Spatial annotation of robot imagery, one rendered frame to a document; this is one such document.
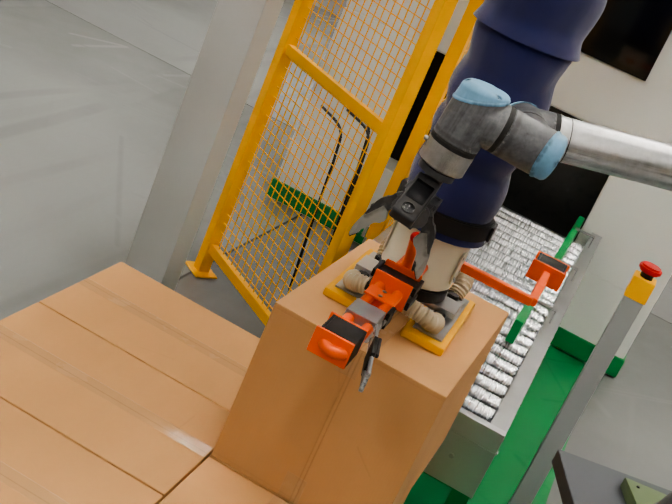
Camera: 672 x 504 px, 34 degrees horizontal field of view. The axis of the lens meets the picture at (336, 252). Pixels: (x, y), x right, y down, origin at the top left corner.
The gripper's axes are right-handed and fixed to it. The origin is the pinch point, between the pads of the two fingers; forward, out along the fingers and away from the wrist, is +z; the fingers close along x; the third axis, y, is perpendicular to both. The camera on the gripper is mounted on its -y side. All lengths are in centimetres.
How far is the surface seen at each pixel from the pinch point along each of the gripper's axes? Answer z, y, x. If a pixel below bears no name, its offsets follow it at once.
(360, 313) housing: 9.0, -5.5, -2.4
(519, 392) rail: 52, 110, -46
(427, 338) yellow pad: 19.6, 27.8, -15.1
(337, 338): 8.8, -20.5, -2.3
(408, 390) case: 24.4, 11.2, -17.6
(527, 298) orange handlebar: 6, 46, -29
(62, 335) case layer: 70, 28, 57
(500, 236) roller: 59, 262, -18
